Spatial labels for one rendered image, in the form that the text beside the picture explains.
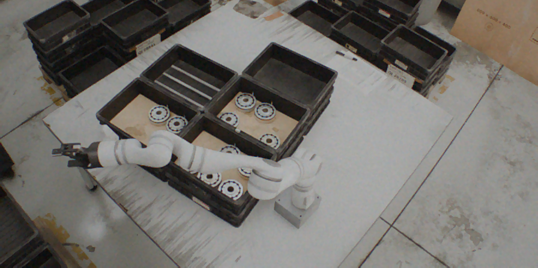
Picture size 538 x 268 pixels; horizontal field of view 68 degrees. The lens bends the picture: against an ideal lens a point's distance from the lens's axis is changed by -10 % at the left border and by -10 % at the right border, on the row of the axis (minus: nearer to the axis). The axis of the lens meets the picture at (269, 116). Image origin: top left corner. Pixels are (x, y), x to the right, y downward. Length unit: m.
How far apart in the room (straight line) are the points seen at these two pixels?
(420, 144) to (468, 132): 1.25
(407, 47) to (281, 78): 1.24
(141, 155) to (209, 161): 0.18
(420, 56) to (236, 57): 1.34
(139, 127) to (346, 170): 1.00
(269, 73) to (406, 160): 0.84
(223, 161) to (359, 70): 1.55
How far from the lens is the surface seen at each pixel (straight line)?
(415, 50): 3.24
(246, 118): 2.09
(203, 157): 1.20
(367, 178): 2.15
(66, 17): 3.44
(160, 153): 1.17
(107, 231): 2.79
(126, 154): 1.22
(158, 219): 1.97
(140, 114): 2.15
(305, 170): 1.49
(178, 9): 3.48
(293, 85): 2.26
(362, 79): 2.57
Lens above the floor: 2.45
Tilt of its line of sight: 50 degrees down
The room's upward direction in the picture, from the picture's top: 6 degrees clockwise
